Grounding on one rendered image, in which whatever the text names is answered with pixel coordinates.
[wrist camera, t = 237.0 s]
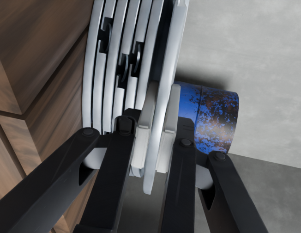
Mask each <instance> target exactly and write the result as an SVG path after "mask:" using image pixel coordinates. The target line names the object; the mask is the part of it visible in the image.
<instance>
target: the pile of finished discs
mask: <svg viewBox="0 0 301 233"><path fill-rule="evenodd" d="M174 3H175V0H94V5H93V9H92V14H91V19H90V26H89V32H88V38H87V45H86V53H85V61H84V75H83V93H82V117H83V128H85V127H91V122H92V121H93V128H95V129H97V130H98V131H99V132H100V134H101V135H107V134H111V133H113V131H114V119H115V118H116V117H117V116H121V115H123V113H124V111H125V110H126V109H128V108H133V109H138V110H142V107H143V104H144V100H145V97H146V94H147V90H148V87H149V84H150V81H152V80H158V81H160V76H161V70H162V65H163V59H164V54H165V49H166V44H167V39H168V34H169V27H170V22H171V18H172V13H173V8H174ZM147 149H148V148H147ZM147 151H148V150H147ZM146 157H147V153H146ZM146 157H145V162H144V167H143V168H141V169H140V168H135V167H133V166H131V169H130V174H129V175H130V176H136V177H140V178H141V177H143V175H144V171H145V164H146Z"/></svg>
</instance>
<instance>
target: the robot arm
mask: <svg viewBox="0 0 301 233"><path fill-rule="evenodd" d="M158 86H159V81H158V80H152V81H150V84H149V87H148V90H147V94H146V97H145V100H144V104H143V107H142V110H138V109H133V108H128V109H126V110H125V111H124V113H123V115H121V116H117V117H116V118H115V119H114V131H113V133H111V134H107V135H101V134H100V132H99V131H98V130H97V129H95V128H91V127H85V128H81V129H79V130H78V131H77V132H75V133H74V134H73V135H72V136H71V137H70V138H69V139H68V140H66V141H65V142H64V143H63V144H62V145H61V146H60V147H59V148H57V149H56V150H55V151H54V152H53V153H52V154H51V155H50V156H48V157H47V158H46V159H45V160H44V161H43V162H42V163H41V164H40V165H39V166H38V167H36V168H35V169H34V170H33V171H32V172H31V173H30V174H29V175H27V176H26V177H25V178H24V179H23V180H22V181H21V182H20V183H18V184H17V185H16V186H15V187H14V188H13V189H12V190H11V191H9V192H8V193H7V194H6V195H5V196H4V197H3V198H2V199H0V233H49V232H50V230H51V229H52V228H53V227H54V225H55V224H56V223H57V221H58V220H59V219H60V218H61V216H62V215H63V214H64V213H65V211H66V210H67V209H68V208H69V206H70V205H71V204H72V202H73V201H74V200H75V199H76V197H77V196H78V195H79V194H80V192H81V191H82V190H83V188H84V187H85V186H86V185H87V184H88V182H89V181H90V180H91V179H92V177H93V176H94V175H95V173H96V172H97V170H98V169H99V172H98V174H97V177H96V180H95V182H94V185H93V188H92V191H91V193H90V196H89V199H88V202H87V204H86V207H85V210H84V213H83V215H82V218H81V221H80V223H79V224H77V225H76V226H75V228H74V230H73V233H117V229H118V224H119V220H120V215H121V210H122V206H123V202H124V197H125V193H126V187H127V183H128V179H129V174H130V169H131V166H133V167H135V168H140V169H141V168H143V167H144V162H145V157H146V153H147V148H148V144H149V139H150V134H151V127H152V121H153V116H154V110H155V105H156V98H157V91H158ZM180 91H181V86H180V85H178V84H172V85H171V89H170V95H169V101H168V106H167V110H166V115H165V120H164V125H163V131H162V136H161V140H160V146H159V151H158V157H157V164H156V169H155V170H157V172H162V173H166V172H167V176H166V181H165V188H164V195H163V202H162V208H161V214H160V220H159V225H158V231H157V233H194V219H195V187H197V188H198V193H199V197H200V200H201V203H202V207H203V210H204V213H205V217H206V220H207V223H208V226H209V230H210V233H269V232H268V230H267V228H266V226H265V224H264V222H263V220H262V218H261V216H260V214H259V213H258V211H257V209H256V207H255V205H254V203H253V201H252V199H251V197H250V195H249V193H248V191H247V189H246V187H245V185H244V183H243V181H242V179H241V177H240V175H239V173H238V171H237V169H236V167H235V165H234V163H233V162H232V160H231V158H230V157H229V156H228V155H227V154H226V153H224V152H221V151H211V152H209V154H206V153H204V152H201V151H200V150H198V149H197V146H196V144H195V142H194V122H193V121H192V119H190V118H186V117H180V116H178V111H179V101H180Z"/></svg>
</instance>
